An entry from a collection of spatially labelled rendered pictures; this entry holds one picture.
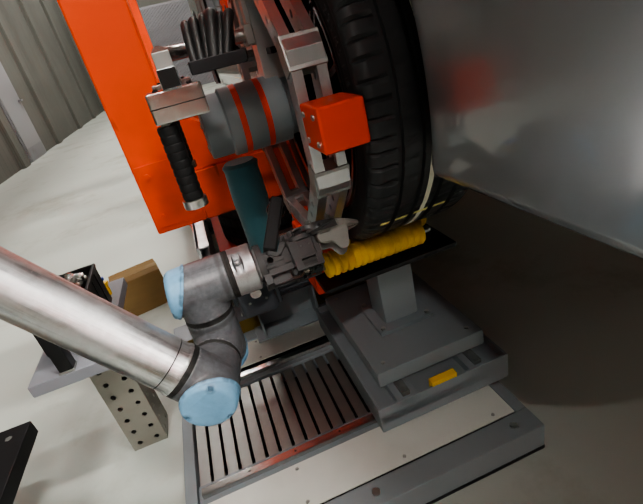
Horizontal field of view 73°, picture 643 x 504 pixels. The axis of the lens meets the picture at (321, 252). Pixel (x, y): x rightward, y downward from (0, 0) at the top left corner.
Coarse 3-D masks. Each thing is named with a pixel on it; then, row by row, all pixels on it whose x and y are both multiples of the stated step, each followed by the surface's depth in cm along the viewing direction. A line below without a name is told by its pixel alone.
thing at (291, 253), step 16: (288, 240) 81; (304, 240) 81; (256, 256) 78; (272, 256) 81; (288, 256) 81; (304, 256) 79; (320, 256) 79; (272, 272) 79; (288, 272) 81; (304, 272) 80; (320, 272) 85; (272, 288) 81
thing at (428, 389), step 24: (336, 336) 134; (360, 360) 123; (456, 360) 114; (480, 360) 109; (504, 360) 110; (360, 384) 114; (408, 384) 108; (432, 384) 105; (456, 384) 108; (480, 384) 111; (384, 408) 103; (408, 408) 106; (432, 408) 108
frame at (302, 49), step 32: (256, 0) 72; (288, 0) 70; (288, 32) 67; (256, 64) 111; (288, 64) 66; (320, 64) 68; (320, 96) 71; (288, 160) 116; (320, 160) 73; (288, 192) 113; (320, 192) 76
